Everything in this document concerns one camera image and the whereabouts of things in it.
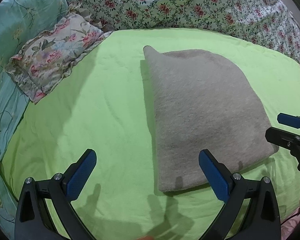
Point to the pink cloth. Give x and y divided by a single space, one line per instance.
290 230

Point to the beige knit sweater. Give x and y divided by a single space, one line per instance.
202 110

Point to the rose print quilt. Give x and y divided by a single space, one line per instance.
190 2

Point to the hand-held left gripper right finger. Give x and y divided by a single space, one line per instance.
215 175

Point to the teal floral bedding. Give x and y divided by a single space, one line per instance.
12 30

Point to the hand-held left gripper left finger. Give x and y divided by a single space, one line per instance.
81 172

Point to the ruffled floral pillow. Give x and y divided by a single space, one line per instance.
52 52

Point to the green blanket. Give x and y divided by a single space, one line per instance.
89 110

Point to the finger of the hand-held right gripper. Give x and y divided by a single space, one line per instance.
289 120
277 136

